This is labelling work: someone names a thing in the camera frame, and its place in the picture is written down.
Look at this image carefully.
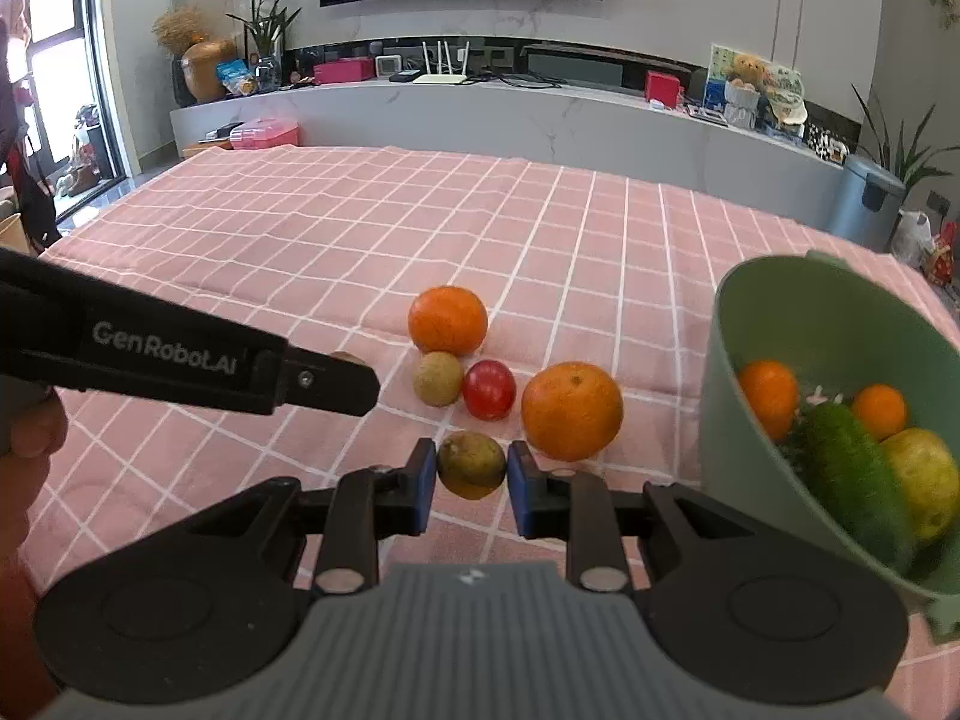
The white plastic bag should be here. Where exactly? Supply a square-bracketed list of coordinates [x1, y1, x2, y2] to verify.
[890, 211, 932, 268]

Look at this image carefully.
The small orange in bowl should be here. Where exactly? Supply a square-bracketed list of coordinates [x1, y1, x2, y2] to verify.
[851, 383, 908, 442]

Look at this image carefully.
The yellow lemon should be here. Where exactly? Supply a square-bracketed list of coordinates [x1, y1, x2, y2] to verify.
[880, 427, 958, 546]

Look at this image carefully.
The green potted plant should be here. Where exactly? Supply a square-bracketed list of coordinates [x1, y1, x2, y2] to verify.
[228, 0, 301, 93]

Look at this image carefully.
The tan round longan fruit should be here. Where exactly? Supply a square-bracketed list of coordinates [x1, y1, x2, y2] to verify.
[413, 351, 464, 408]

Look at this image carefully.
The white wifi router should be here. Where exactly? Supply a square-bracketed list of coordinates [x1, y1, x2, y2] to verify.
[413, 41, 470, 86]

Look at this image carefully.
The leafy floor plant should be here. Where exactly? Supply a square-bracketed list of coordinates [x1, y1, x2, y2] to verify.
[851, 85, 958, 193]

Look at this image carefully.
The orange mandarin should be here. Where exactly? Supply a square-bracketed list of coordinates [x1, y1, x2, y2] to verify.
[407, 284, 488, 358]

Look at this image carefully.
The person left hand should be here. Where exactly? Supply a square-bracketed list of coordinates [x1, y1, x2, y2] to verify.
[0, 385, 72, 564]

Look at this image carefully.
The red box on shelf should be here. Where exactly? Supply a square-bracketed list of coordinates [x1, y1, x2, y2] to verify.
[644, 70, 683, 109]

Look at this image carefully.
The pink checkered tablecloth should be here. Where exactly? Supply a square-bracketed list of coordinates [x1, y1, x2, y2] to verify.
[17, 143, 960, 720]

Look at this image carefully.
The green plastic bowl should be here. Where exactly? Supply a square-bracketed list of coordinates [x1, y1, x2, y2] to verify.
[698, 252, 958, 642]

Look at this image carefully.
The teddy bear plush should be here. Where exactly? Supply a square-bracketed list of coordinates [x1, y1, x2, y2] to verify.
[727, 52, 775, 93]

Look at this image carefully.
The brown round vase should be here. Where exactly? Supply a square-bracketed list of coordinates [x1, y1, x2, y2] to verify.
[181, 39, 238, 104]

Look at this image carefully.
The green cucumber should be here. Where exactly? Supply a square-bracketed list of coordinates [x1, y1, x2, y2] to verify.
[782, 401, 916, 572]

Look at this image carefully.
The grey-blue pedal trash bin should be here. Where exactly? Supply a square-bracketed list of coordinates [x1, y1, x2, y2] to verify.
[827, 154, 907, 252]

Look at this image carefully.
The large orange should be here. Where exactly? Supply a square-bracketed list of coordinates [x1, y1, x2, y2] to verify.
[521, 361, 625, 461]

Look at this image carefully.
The red tomato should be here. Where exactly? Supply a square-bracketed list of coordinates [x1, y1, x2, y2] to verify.
[462, 359, 517, 421]

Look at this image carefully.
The magenta box on shelf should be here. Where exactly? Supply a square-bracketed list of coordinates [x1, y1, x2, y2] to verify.
[314, 57, 376, 85]

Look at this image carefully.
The pink storage box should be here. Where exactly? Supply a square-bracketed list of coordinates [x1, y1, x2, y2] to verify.
[229, 117, 299, 149]

